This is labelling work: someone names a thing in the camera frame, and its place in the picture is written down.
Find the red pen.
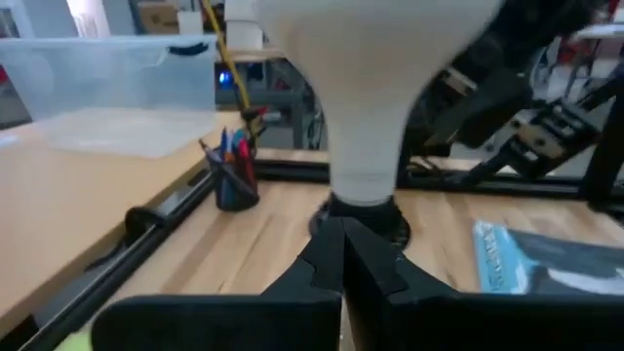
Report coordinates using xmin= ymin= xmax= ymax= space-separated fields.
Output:
xmin=237 ymin=138 xmax=258 ymax=194

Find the blue Yellowstone book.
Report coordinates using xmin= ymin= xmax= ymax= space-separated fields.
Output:
xmin=471 ymin=218 xmax=624 ymax=296

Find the wooden lamp base black socket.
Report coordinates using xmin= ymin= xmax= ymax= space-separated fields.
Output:
xmin=308 ymin=192 xmax=411 ymax=251

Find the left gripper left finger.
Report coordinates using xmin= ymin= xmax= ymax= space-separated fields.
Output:
xmin=90 ymin=216 xmax=345 ymax=351

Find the black mesh pen cup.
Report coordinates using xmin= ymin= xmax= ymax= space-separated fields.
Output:
xmin=208 ymin=158 xmax=260 ymax=213

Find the green sticky note pad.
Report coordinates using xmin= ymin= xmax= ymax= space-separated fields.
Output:
xmin=52 ymin=330 xmax=94 ymax=351

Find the brown cardboard box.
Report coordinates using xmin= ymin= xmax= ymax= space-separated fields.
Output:
xmin=137 ymin=0 xmax=180 ymax=35

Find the white flood lightbulb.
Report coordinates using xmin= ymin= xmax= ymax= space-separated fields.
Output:
xmin=253 ymin=0 xmax=503 ymax=206

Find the yellow hanging cable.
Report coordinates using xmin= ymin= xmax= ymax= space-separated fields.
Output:
xmin=200 ymin=0 xmax=253 ymax=111

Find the clear plastic storage bin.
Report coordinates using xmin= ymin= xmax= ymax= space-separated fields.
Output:
xmin=0 ymin=33 xmax=219 ymax=158

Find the tan wooden desk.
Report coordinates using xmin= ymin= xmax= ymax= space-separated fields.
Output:
xmin=0 ymin=109 xmax=245 ymax=337

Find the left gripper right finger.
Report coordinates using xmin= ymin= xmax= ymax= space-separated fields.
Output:
xmin=342 ymin=216 xmax=624 ymax=351

